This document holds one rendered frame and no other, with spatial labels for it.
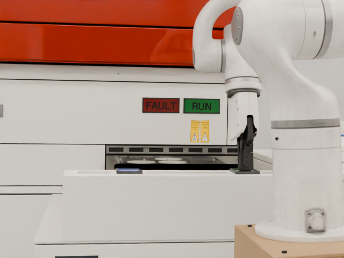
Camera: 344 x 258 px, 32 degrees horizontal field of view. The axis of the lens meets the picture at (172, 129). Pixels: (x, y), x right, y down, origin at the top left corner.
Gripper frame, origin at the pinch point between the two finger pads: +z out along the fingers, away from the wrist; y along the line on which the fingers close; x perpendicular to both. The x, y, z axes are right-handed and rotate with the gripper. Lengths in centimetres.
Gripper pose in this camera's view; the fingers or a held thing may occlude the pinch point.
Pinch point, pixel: (245, 162)
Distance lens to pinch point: 136.7
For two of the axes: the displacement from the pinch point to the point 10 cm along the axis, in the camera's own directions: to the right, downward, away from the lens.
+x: 9.9, 0.1, 1.3
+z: 0.1, 9.9, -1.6
